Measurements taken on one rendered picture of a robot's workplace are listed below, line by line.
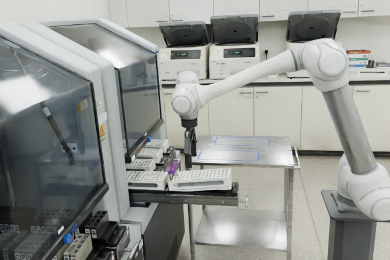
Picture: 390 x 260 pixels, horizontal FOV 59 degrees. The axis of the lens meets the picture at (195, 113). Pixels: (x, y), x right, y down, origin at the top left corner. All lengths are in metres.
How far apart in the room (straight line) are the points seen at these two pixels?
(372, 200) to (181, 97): 0.83
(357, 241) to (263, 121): 2.32
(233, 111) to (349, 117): 2.60
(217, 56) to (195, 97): 2.52
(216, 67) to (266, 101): 0.67
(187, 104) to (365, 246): 1.11
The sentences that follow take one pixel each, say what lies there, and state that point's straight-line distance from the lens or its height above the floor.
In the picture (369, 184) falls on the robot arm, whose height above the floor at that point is 0.94.
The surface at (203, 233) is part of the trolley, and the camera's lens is 2.32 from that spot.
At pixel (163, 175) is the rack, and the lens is 1.73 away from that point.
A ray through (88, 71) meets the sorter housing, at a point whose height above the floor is 1.44.
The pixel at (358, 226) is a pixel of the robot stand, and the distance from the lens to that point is 1.85.
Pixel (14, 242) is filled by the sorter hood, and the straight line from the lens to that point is 1.00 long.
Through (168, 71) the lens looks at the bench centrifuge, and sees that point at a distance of 3.95.
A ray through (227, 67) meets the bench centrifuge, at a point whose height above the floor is 1.04.
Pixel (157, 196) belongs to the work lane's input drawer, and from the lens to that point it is 1.70.
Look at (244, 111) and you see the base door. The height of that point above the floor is 0.54.
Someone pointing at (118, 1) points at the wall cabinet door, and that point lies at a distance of 4.36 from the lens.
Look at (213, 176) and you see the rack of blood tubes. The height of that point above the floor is 0.88.
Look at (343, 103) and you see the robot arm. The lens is 1.41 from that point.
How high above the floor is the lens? 1.61
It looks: 16 degrees down
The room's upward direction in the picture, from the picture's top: 3 degrees counter-clockwise
